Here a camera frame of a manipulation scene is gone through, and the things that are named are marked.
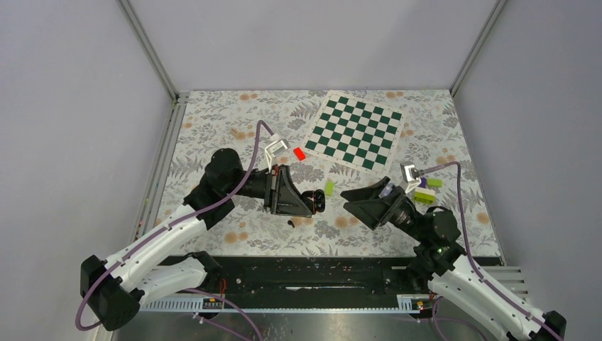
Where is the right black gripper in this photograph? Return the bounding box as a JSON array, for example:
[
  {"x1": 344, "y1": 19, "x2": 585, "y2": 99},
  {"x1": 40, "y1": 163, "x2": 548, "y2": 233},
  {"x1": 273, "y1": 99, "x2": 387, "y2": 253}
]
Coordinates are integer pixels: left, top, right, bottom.
[{"x1": 339, "y1": 176, "x2": 427, "y2": 242}]

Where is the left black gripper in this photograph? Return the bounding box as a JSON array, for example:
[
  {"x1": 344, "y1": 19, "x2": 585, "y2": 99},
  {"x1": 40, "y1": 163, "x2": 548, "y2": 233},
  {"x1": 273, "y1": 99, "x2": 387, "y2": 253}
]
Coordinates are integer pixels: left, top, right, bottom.
[{"x1": 226, "y1": 164, "x2": 314, "y2": 217}]

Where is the purple earbud charging case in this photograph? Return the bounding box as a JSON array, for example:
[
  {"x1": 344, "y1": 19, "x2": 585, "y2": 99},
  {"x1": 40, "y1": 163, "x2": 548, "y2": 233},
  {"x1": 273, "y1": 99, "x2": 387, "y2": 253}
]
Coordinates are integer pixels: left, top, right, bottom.
[{"x1": 378, "y1": 183, "x2": 395, "y2": 197}]

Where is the black earbud charging case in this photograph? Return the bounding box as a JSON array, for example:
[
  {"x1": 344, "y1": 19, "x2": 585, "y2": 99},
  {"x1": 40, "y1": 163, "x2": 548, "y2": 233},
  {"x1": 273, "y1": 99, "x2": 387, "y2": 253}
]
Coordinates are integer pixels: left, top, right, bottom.
[{"x1": 301, "y1": 189, "x2": 326, "y2": 214}]

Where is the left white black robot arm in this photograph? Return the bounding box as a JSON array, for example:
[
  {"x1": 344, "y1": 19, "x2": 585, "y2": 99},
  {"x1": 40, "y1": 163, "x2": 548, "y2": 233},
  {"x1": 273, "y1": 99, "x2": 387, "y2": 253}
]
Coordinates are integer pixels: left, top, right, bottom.
[{"x1": 80, "y1": 148, "x2": 325, "y2": 331}]

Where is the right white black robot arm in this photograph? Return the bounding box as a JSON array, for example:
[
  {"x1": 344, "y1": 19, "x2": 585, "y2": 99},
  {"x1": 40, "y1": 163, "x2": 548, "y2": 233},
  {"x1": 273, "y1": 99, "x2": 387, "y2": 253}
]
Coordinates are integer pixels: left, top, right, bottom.
[{"x1": 341, "y1": 177, "x2": 567, "y2": 340}]

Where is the red block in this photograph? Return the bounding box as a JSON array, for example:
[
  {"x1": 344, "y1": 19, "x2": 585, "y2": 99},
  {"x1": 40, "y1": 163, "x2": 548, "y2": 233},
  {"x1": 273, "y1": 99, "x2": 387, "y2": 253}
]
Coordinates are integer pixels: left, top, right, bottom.
[{"x1": 293, "y1": 147, "x2": 307, "y2": 161}]

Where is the lime green block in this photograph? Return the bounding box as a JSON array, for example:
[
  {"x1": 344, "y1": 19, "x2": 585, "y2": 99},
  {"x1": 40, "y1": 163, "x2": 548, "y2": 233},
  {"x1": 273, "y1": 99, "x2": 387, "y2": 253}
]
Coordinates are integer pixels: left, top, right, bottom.
[{"x1": 324, "y1": 180, "x2": 335, "y2": 196}]

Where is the purple green block stack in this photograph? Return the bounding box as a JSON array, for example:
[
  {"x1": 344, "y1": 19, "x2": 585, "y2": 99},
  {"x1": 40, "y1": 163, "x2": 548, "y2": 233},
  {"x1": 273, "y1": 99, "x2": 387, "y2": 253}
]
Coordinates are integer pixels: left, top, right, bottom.
[{"x1": 413, "y1": 178, "x2": 443, "y2": 204}]

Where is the floral patterned table mat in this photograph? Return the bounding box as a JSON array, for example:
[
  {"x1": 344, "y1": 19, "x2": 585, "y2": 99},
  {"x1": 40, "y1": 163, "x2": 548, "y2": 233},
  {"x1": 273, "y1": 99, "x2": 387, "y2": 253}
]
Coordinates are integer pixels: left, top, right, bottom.
[{"x1": 156, "y1": 90, "x2": 502, "y2": 256}]

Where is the green white chessboard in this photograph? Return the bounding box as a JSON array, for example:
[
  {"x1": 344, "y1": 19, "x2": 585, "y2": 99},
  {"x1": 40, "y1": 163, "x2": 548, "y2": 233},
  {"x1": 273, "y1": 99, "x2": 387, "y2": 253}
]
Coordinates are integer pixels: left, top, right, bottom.
[{"x1": 302, "y1": 90, "x2": 409, "y2": 176}]

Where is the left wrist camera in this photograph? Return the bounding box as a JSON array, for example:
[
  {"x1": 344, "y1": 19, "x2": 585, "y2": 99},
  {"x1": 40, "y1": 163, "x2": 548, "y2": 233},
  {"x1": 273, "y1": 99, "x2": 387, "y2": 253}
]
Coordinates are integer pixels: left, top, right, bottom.
[{"x1": 264, "y1": 134, "x2": 290, "y2": 166}]

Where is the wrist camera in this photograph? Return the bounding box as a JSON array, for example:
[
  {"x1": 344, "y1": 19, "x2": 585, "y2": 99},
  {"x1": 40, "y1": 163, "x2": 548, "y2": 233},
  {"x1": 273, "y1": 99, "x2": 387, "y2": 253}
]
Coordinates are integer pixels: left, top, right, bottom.
[
  {"x1": 400, "y1": 164, "x2": 422, "y2": 194},
  {"x1": 264, "y1": 134, "x2": 290, "y2": 166}
]

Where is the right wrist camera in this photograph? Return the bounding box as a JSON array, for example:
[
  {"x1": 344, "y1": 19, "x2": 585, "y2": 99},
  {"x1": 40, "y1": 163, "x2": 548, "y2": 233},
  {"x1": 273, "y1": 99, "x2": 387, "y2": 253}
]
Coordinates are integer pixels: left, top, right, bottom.
[{"x1": 400, "y1": 164, "x2": 422, "y2": 194}]

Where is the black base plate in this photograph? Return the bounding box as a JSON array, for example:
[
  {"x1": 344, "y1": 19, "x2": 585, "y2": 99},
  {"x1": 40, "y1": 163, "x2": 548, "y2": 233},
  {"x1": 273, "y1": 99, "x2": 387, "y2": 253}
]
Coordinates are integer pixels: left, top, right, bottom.
[{"x1": 128, "y1": 253, "x2": 452, "y2": 310}]

